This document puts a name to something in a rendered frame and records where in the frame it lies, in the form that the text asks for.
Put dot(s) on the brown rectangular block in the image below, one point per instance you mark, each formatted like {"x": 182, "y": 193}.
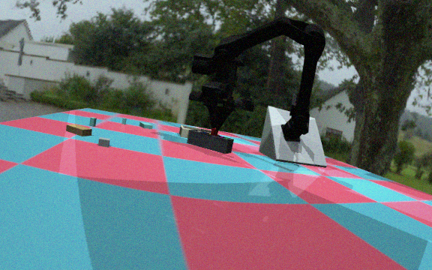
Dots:
{"x": 79, "y": 130}

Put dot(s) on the cream shallow square tray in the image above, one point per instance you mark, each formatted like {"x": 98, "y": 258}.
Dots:
{"x": 185, "y": 129}

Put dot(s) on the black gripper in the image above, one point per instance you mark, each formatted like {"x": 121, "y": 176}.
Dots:
{"x": 218, "y": 114}

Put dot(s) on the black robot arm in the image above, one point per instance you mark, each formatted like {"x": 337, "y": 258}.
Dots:
{"x": 224, "y": 61}

